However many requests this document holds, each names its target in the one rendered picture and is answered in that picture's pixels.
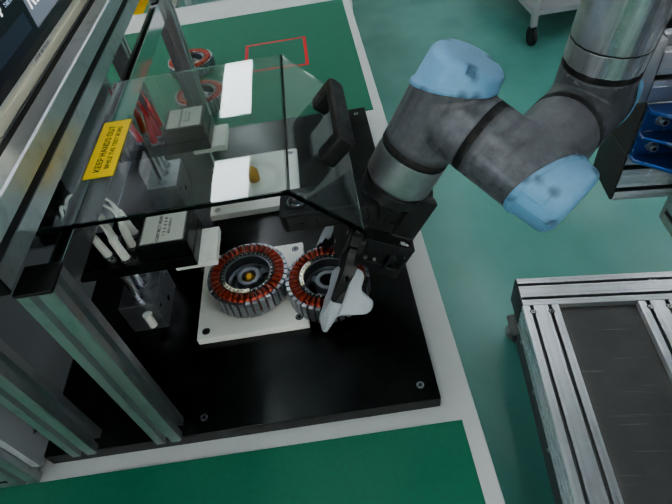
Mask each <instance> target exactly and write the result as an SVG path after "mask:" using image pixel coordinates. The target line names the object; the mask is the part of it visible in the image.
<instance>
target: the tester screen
mask: <svg viewBox="0 0 672 504"><path fill-rule="evenodd" d="M64 1H65V0H58V2H57V3H56V4H55V6H54V7H53V9H52V10H51V11H50V13H49V14H48V15H47V17H46V18H45V19H44V21H43V22H42V23H41V25H40V26H39V28H38V27H37V25H36V23H35V21H34V20H33V18H32V16H31V14H30V12H29V11H28V9H27V7H26V5H25V3H24V2H23V0H0V5H1V7H2V8H3V10H4V12H5V13H6V15H7V18H6V19H5V20H4V21H3V22H2V24H1V25H0V39H1V37H2V36H3V35H4V34H5V33H6V31H7V30H8V29H9V28H10V26H11V25H12V24H13V23H14V22H15V20H16V19H17V18H18V17H19V16H20V14H21V13H22V12H24V14H25V16H26V18H27V20H28V21H29V23H30V25H31V27H32V30H31V31H30V32H29V34H28V35H27V36H26V38H25V39H24V40H23V42H22V43H21V44H20V46H19V47H18V48H17V50H16V51H15V52H14V54H13V55H12V56H11V58H10V59H9V60H8V62H7V63H6V64H5V66H4V67H3V68H2V70H1V71H0V90H1V89H2V88H3V86H4V85H5V83H6V82H7V81H8V79H9V78H10V76H11V75H12V74H13V72H14V71H15V69H16V68H17V67H18V65H19V64H20V62H21V61H22V60H23V58H24V57H25V55H26V54H27V53H28V51H29V50H30V48H31V47H32V46H33V44H34V43H35V41H36V40H37V39H38V37H39V36H40V34H41V33H42V32H43V30H44V29H45V27H46V26H47V24H48V23H49V22H50V20H51V19H52V17H53V16H54V15H55V13H56V12H57V10H58V9H59V8H60V6H61V5H62V3H63V2H64Z"/></svg>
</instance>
